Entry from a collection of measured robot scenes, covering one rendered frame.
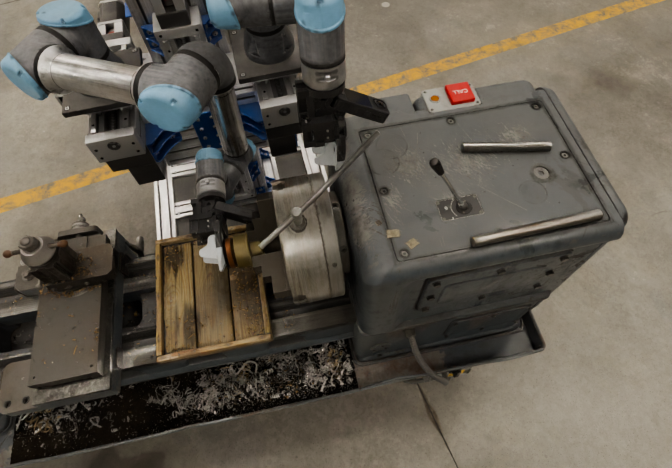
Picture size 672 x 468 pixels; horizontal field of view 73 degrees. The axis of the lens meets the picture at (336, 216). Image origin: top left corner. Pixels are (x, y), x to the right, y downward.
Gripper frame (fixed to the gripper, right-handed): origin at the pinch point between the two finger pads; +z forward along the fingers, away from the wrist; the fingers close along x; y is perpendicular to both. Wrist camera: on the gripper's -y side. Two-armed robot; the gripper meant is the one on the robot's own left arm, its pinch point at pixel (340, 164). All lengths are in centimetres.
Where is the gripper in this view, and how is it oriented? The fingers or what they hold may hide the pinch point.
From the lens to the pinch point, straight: 94.7
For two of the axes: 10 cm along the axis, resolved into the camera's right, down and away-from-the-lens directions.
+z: 0.4, 6.6, 7.5
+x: 1.9, 7.4, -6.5
